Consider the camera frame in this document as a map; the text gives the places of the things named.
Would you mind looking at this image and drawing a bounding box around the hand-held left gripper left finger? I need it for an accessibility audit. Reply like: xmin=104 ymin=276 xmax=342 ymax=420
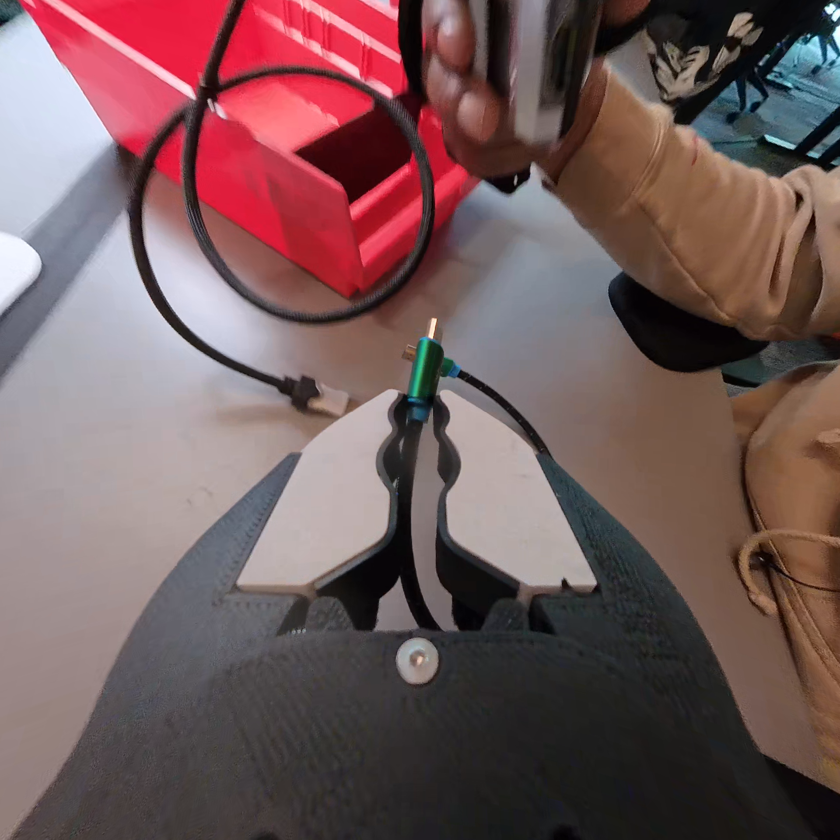
xmin=235 ymin=388 xmax=404 ymax=598

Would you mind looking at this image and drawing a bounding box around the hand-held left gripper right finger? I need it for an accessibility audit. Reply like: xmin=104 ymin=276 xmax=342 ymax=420
xmin=432 ymin=390 xmax=599 ymax=598

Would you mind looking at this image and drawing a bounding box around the black braided hdmi cable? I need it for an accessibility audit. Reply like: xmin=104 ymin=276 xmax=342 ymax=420
xmin=126 ymin=0 xmax=437 ymax=419

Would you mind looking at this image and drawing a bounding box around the braided cable with green plug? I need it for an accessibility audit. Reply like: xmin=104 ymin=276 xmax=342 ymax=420
xmin=399 ymin=318 xmax=553 ymax=632

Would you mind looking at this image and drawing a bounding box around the red storage bin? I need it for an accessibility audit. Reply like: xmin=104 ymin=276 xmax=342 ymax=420
xmin=18 ymin=0 xmax=503 ymax=299

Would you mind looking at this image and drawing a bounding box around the person's right forearm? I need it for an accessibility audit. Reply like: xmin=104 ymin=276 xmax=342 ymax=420
xmin=541 ymin=62 xmax=840 ymax=342

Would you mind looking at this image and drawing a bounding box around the person's right hand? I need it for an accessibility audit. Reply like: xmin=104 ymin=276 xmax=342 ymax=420
xmin=422 ymin=0 xmax=610 ymax=178

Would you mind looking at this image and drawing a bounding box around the black chair armrest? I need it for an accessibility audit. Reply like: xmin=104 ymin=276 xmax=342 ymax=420
xmin=608 ymin=271 xmax=770 ymax=373

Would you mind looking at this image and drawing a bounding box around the person's torso in beige hoodie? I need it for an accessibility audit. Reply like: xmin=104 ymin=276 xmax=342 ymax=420
xmin=730 ymin=360 xmax=840 ymax=791

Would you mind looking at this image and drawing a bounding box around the black earphone cable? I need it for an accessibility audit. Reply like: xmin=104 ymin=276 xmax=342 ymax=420
xmin=753 ymin=553 xmax=840 ymax=593

